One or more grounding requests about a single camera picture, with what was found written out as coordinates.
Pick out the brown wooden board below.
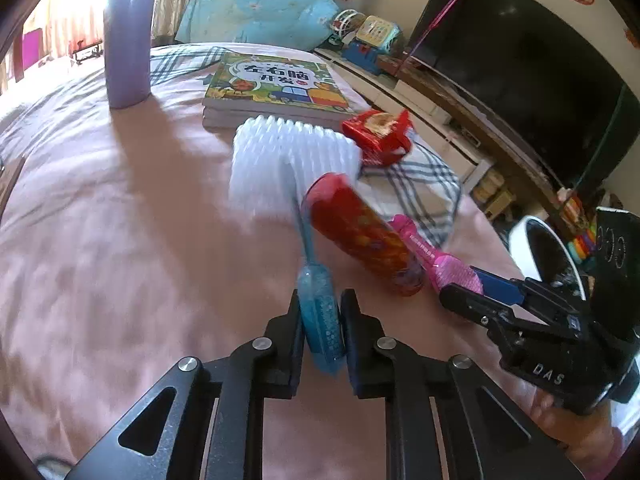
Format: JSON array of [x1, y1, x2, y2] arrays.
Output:
[[0, 157, 26, 221]]

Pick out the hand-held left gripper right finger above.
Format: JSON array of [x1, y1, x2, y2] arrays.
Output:
[[340, 288, 586, 480]]

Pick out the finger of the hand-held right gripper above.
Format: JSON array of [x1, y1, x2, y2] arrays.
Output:
[[472, 269, 538, 306], [439, 282, 526, 333]]

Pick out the yellow green toy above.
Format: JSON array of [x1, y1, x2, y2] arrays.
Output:
[[356, 16, 401, 53]]

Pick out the pink and green hula hoop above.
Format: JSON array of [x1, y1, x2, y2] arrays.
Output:
[[410, 0, 628, 201]]

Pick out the blue toy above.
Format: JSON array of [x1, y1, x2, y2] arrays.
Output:
[[342, 40, 396, 76]]

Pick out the beige storage jars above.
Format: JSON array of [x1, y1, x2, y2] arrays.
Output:
[[472, 169, 516, 221]]

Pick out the small black stand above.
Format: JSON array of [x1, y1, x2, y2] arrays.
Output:
[[70, 42, 103, 65]]

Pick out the red snack wrapper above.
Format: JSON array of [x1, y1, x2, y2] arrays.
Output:
[[341, 109, 413, 167]]

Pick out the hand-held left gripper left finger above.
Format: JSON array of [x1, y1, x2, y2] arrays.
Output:
[[65, 292, 306, 480]]

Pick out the magenta board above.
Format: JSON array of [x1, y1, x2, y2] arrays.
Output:
[[21, 30, 40, 81]]

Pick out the pink hair brush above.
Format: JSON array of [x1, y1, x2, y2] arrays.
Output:
[[390, 214, 485, 297]]

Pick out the person's right hand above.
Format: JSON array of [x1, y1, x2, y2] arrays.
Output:
[[531, 391, 615, 453]]

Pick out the orange toy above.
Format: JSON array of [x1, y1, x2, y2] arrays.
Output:
[[560, 195, 586, 231]]

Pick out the red snack tube can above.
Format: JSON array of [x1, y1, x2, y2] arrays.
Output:
[[300, 172, 426, 297]]

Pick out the white ring toy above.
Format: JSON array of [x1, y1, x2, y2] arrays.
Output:
[[330, 9, 363, 43]]

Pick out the light blue quilt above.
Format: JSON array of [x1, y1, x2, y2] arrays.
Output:
[[175, 0, 341, 52]]

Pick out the purple thermos bottle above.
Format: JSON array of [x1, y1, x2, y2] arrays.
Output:
[[103, 0, 163, 110]]

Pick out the white bin with black liner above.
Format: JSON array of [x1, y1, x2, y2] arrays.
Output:
[[507, 216, 593, 306]]

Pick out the colourful children's book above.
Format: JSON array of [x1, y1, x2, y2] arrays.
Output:
[[201, 52, 358, 133]]

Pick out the black flat television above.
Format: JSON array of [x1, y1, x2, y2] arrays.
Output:
[[407, 0, 640, 196]]

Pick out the colourful ring stacking toy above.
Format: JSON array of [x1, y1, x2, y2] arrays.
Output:
[[567, 230, 598, 266]]

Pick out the white brush with blue handle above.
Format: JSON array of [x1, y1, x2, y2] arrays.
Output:
[[227, 115, 362, 377]]

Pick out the plaid cloth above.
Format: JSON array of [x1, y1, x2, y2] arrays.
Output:
[[360, 145, 463, 246]]

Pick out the person's right forearm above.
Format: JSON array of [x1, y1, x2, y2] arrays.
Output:
[[562, 427, 628, 480]]

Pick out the white television cabinet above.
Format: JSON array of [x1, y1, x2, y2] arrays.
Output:
[[312, 47, 601, 241]]

